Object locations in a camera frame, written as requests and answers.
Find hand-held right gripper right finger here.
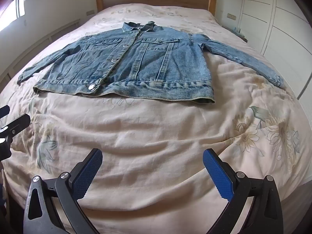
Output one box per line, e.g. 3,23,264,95
203,148,284,234

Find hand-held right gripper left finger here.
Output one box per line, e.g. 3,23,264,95
23,148,103,234

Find blue denim jeans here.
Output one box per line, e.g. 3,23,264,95
18,21,285,106

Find beige panelled window seat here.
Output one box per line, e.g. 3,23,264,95
0,18,81,88

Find floral cream bedspread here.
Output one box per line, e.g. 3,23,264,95
0,4,312,234

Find window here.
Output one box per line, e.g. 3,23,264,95
0,0,36,33

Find bedside table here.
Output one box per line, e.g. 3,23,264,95
224,26,248,43

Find white wardrobe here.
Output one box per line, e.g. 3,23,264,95
238,0,312,103

